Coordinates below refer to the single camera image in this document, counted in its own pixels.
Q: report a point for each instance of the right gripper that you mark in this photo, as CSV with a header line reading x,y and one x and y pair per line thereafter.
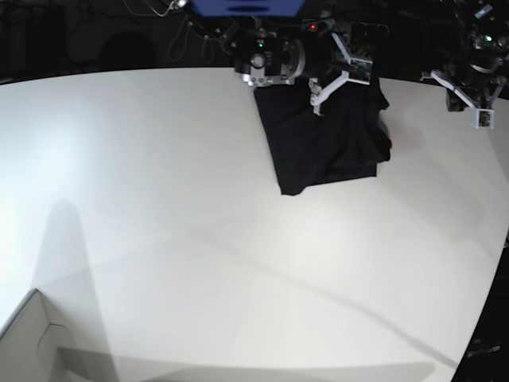
x,y
343,69

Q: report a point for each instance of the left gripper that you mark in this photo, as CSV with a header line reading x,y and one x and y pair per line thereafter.
x,y
470,85

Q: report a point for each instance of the black t-shirt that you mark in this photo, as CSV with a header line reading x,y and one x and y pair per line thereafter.
x,y
344,142

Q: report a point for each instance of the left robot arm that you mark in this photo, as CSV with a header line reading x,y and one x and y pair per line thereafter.
x,y
483,32

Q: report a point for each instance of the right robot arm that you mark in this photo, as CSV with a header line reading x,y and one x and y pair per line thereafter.
x,y
272,45

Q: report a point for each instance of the blue box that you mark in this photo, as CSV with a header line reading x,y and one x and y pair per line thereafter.
x,y
270,8

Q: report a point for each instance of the white cardboard box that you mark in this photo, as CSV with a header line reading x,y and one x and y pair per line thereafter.
x,y
35,349

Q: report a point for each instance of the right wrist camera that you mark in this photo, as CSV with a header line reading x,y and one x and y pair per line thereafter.
x,y
359,71

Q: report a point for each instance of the white power strip red switch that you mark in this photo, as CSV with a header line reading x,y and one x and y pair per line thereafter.
x,y
344,26

